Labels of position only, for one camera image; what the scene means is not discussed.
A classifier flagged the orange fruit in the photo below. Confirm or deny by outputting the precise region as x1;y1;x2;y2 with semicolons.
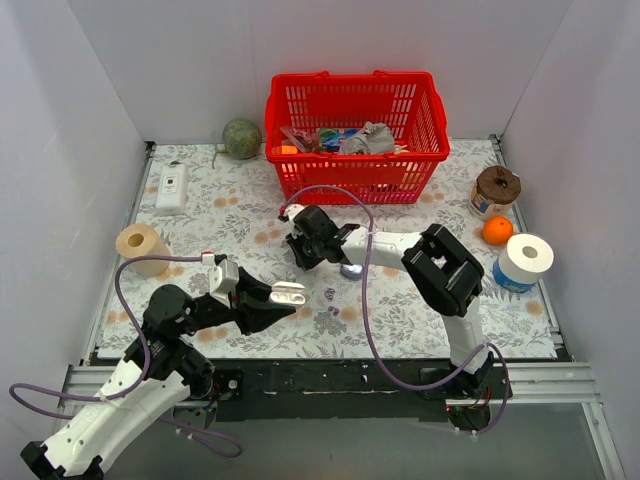
482;216;514;246

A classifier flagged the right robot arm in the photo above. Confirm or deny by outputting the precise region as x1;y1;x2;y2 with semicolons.
279;204;494;398

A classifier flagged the red plastic shopping basket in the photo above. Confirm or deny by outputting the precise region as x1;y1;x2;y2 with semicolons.
265;70;450;205

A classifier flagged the white earbud charging case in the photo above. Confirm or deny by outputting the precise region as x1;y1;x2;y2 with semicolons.
269;281;306;308

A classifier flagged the brown lidded jar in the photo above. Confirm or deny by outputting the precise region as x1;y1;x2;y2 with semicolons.
468;165;522;220

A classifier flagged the purple cable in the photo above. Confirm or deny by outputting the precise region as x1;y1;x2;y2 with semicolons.
8;253;244;460
282;185;514;435

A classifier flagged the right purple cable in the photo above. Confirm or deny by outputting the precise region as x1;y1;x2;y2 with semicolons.
282;185;514;435

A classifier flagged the white toilet paper roll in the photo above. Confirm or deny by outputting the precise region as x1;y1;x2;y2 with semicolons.
499;233;554;279

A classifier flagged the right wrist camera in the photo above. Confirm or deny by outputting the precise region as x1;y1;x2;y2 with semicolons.
278;203;305;223

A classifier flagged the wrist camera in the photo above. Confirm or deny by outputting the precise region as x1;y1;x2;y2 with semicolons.
201;251;240;307
278;203;305;223

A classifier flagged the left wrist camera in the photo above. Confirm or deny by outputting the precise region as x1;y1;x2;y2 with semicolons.
201;251;240;307

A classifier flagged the floral patterned table mat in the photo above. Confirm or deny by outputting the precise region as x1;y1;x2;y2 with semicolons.
95;140;559;361

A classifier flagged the crumpled grey bag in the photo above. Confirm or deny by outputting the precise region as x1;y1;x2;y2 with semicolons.
338;122;395;155

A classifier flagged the white rectangular device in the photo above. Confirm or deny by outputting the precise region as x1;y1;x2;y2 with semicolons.
155;163;188;216

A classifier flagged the purple earbud charging case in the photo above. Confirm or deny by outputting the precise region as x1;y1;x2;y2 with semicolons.
340;264;363;279

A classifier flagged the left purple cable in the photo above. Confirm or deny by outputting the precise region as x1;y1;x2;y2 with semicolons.
8;253;244;460

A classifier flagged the green melon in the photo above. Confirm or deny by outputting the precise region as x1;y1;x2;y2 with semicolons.
222;118;262;160

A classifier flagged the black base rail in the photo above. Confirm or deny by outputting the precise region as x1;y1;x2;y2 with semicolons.
149;357;511;424

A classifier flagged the beige paper roll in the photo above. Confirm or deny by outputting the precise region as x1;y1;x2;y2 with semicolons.
115;223;170;278

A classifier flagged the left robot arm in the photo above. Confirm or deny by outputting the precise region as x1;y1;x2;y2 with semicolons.
20;260;305;479

